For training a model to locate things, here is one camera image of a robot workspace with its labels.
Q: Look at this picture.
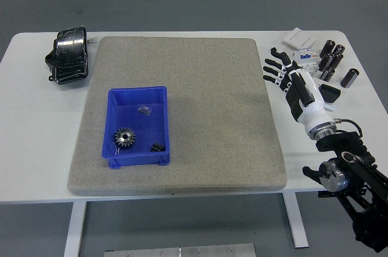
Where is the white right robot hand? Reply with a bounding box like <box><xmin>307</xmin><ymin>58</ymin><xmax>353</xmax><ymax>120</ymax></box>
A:
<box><xmin>263</xmin><ymin>47</ymin><xmax>335</xmax><ymax>135</ymax></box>

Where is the large black gear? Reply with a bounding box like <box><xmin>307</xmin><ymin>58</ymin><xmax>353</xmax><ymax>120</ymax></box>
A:
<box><xmin>113</xmin><ymin>127</ymin><xmax>136</xmax><ymax>149</ymax></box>

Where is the blue plastic box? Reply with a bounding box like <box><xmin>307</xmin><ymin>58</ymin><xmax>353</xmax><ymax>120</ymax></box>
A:
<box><xmin>101</xmin><ymin>85</ymin><xmax>171</xmax><ymax>169</ymax></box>

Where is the white flat panel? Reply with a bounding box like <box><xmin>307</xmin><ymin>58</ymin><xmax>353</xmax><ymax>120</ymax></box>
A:
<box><xmin>312</xmin><ymin>76</ymin><xmax>336</xmax><ymax>112</ymax></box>

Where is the black power adapter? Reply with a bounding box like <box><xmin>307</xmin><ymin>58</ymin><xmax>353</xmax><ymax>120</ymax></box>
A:
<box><xmin>319</xmin><ymin>84</ymin><xmax>341</xmax><ymax>104</ymax></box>

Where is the white circuit breaker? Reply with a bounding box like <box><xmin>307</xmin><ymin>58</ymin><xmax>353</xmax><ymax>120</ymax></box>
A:
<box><xmin>290</xmin><ymin>47</ymin><xmax>321</xmax><ymax>79</ymax></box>

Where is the white table leg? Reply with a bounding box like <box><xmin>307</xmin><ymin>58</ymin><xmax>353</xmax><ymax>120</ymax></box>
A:
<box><xmin>63</xmin><ymin>201</ymin><xmax>88</xmax><ymax>257</ymax></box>
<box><xmin>280</xmin><ymin>193</ymin><xmax>309</xmax><ymax>249</ymax></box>

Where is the grey-brown mat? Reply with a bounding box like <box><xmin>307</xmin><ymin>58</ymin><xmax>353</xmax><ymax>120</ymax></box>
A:
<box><xmin>67</xmin><ymin>36</ymin><xmax>288</xmax><ymax>196</ymax></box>

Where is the grey metal plate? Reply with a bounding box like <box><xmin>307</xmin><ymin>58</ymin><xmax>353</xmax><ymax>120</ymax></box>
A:
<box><xmin>104</xmin><ymin>243</ymin><xmax>256</xmax><ymax>257</ymax></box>

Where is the black tape-wrapped bundle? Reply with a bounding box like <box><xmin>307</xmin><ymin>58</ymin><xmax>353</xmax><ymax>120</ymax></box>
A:
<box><xmin>44</xmin><ymin>25</ymin><xmax>90</xmax><ymax>86</ymax></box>

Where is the white wall switch panel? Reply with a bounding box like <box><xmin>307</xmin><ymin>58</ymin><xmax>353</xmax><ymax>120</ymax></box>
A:
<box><xmin>283</xmin><ymin>27</ymin><xmax>317</xmax><ymax>49</ymax></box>

